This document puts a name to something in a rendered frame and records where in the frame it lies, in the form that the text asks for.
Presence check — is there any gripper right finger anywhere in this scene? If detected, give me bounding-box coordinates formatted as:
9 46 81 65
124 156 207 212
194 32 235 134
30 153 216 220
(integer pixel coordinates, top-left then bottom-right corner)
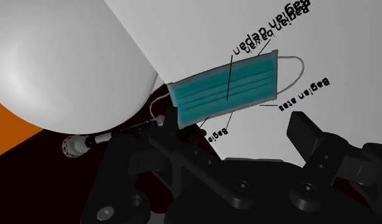
286 111 382 220

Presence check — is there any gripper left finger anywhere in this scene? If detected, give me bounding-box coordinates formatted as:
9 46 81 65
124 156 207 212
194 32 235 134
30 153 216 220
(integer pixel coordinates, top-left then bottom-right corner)
80 106 257 224

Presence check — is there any black and white pen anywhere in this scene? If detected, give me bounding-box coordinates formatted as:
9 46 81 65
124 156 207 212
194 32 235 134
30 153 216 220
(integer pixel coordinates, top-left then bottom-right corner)
61 114 166 159

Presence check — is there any large white rounded object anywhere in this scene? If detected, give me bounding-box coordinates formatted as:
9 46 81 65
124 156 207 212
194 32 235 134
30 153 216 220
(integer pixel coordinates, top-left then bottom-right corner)
0 0 164 136

